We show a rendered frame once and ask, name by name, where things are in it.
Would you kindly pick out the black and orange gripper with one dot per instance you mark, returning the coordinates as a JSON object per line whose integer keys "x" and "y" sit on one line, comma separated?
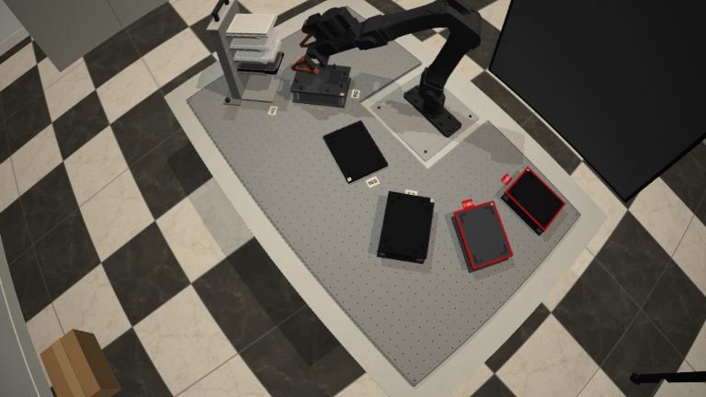
{"x": 312, "y": 53}

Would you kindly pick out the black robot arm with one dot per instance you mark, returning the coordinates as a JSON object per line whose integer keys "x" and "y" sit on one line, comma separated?
{"x": 465, "y": 33}

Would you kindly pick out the grey shelf rack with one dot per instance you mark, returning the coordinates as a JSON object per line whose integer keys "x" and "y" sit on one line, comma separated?
{"x": 247, "y": 86}

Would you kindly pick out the black microplate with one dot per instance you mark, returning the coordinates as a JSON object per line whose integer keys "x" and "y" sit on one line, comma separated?
{"x": 270, "y": 68}

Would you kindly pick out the white microplate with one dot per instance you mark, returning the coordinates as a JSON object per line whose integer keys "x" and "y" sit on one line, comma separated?
{"x": 258, "y": 25}

